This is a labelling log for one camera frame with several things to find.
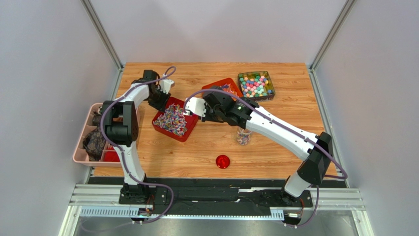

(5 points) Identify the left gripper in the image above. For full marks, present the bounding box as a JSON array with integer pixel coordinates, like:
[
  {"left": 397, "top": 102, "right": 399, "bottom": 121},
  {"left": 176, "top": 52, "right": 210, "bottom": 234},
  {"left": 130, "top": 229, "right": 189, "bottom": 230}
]
[{"left": 148, "top": 87, "right": 171, "bottom": 113}]

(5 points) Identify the red tray of swirl lollipops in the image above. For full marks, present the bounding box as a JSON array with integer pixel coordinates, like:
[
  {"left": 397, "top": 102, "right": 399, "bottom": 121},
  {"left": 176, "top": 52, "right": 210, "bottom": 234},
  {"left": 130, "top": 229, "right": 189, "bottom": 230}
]
[{"left": 152, "top": 97, "right": 199, "bottom": 143}]

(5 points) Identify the clear plastic jar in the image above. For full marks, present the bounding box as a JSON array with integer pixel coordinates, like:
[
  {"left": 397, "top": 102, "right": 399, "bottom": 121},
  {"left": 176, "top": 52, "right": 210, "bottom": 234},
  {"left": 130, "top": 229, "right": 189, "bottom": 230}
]
[{"left": 236, "top": 127, "right": 253, "bottom": 146}]

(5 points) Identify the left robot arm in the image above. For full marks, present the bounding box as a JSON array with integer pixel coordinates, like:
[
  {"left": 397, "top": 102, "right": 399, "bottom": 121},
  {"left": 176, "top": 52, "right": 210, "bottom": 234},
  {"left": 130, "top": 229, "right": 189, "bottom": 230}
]
[{"left": 100, "top": 66, "right": 176, "bottom": 203}]

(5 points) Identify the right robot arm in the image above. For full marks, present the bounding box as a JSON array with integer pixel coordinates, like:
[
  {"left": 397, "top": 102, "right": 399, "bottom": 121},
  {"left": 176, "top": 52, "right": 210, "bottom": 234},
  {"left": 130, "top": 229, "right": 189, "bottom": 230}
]
[{"left": 187, "top": 86, "right": 333, "bottom": 198}]

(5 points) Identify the clear tray of colourful candies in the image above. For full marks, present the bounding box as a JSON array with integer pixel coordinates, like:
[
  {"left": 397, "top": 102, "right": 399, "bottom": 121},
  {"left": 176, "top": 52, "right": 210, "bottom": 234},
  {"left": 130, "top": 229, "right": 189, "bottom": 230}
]
[{"left": 237, "top": 71, "right": 275, "bottom": 102}]

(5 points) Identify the orange tray of lollipops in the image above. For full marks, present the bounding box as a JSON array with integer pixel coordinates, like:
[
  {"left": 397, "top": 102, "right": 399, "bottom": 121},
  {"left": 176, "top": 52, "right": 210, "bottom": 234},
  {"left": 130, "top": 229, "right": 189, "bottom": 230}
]
[{"left": 202, "top": 78, "right": 242, "bottom": 97}]

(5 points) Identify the red jar lid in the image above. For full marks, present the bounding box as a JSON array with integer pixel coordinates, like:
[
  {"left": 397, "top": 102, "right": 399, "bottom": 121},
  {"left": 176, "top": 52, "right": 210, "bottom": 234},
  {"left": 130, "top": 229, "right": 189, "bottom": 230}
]
[{"left": 215, "top": 155, "right": 231, "bottom": 169}]

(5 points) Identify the pink organizer basket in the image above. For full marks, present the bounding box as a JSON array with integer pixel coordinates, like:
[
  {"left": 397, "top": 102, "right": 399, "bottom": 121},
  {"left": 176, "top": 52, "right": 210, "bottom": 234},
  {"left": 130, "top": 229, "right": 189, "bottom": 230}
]
[{"left": 72, "top": 103, "right": 121, "bottom": 167}]

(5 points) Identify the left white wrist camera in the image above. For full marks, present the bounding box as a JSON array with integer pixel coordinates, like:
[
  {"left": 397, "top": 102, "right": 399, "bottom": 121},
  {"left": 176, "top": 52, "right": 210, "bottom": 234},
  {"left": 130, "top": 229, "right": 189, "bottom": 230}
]
[{"left": 159, "top": 79, "right": 175, "bottom": 94}]

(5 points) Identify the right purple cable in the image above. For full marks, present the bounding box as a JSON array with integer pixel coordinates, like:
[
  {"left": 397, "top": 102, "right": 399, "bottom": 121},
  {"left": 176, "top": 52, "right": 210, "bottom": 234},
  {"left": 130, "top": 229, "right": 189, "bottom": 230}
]
[{"left": 182, "top": 88, "right": 349, "bottom": 228}]

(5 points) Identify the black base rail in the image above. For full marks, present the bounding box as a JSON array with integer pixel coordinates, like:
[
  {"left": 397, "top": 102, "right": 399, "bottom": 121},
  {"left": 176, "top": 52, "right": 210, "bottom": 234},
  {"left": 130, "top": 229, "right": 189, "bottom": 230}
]
[{"left": 119, "top": 178, "right": 314, "bottom": 216}]

